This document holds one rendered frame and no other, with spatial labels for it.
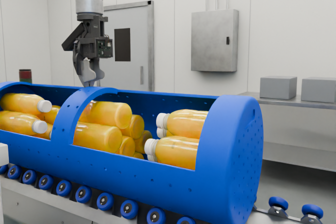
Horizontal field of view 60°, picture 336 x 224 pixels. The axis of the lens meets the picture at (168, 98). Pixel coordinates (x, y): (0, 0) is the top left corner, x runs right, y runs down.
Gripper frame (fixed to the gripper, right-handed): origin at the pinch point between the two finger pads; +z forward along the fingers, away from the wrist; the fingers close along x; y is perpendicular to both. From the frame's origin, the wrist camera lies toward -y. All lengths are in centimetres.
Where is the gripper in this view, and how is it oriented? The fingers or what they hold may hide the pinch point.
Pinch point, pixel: (86, 86)
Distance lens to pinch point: 88.7
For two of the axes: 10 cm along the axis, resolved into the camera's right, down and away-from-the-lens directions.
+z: 0.0, 9.9, 1.3
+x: 5.0, -1.1, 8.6
